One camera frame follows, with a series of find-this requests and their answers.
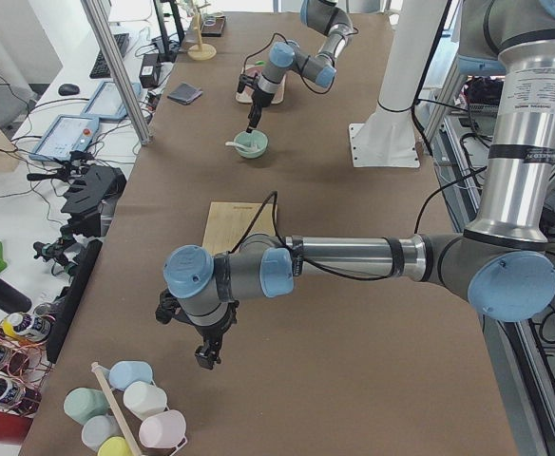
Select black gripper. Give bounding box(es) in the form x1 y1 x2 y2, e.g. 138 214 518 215
155 290 238 369
237 72 274 132

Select white ceramic spoon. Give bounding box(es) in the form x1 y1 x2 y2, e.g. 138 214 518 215
224 142 258 150

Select green ceramic bowl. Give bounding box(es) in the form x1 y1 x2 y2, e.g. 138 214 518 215
234 130 268 159

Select pink bowl of ice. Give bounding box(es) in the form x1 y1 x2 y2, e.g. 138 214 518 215
245 65 264 77

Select cream plastic tray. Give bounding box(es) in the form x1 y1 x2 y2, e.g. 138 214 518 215
235 69 286 107

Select grey folded cloth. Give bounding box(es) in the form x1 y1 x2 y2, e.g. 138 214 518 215
167 83 203 105

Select wooden cup tree stand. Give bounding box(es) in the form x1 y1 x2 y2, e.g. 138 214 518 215
184 0 217 61

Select rack of pastel cups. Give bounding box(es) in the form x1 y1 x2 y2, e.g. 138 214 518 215
63 360 188 455

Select wooden cutting board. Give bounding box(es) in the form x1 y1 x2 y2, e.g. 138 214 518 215
201 201 260 255

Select blue teach pendant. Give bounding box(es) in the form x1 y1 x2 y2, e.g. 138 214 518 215
29 115 100 162
81 81 127 122

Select black keyboard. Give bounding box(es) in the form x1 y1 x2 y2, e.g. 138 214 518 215
89 31 131 80

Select black computer mouse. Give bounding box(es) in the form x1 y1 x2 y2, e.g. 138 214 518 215
58 84 80 96

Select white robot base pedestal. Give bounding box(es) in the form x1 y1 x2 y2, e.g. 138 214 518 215
350 0 450 168

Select aluminium frame post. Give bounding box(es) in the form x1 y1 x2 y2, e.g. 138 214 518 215
80 0 151 146

